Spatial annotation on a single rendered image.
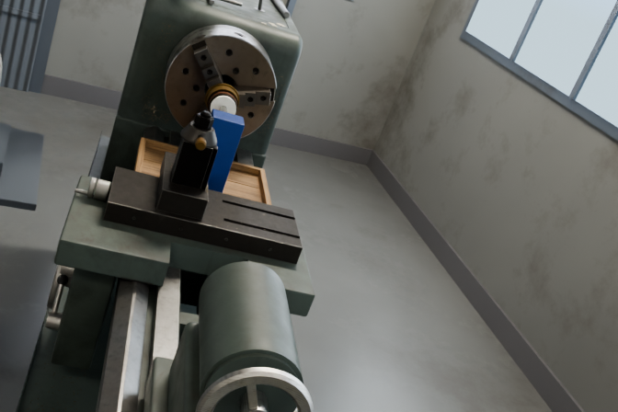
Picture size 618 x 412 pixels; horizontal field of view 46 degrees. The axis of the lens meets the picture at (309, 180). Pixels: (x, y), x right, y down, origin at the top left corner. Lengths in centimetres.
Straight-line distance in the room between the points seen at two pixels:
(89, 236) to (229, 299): 53
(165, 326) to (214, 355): 46
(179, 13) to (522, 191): 220
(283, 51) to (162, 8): 37
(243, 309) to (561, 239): 268
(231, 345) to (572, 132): 287
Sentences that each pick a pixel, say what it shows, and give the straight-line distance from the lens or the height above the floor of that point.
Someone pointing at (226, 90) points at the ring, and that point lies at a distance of 198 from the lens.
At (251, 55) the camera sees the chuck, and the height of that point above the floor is 120.
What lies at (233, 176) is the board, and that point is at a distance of 207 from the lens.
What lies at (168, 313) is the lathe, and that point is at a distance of 147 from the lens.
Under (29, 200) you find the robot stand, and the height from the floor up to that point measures 75.
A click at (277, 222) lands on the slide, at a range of 170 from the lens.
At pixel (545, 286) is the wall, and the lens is 362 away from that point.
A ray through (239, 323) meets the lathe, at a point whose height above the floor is 114.
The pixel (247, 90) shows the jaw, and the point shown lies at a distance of 207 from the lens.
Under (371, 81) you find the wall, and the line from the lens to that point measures 509.
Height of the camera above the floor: 169
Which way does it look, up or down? 21 degrees down
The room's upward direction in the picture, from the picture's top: 21 degrees clockwise
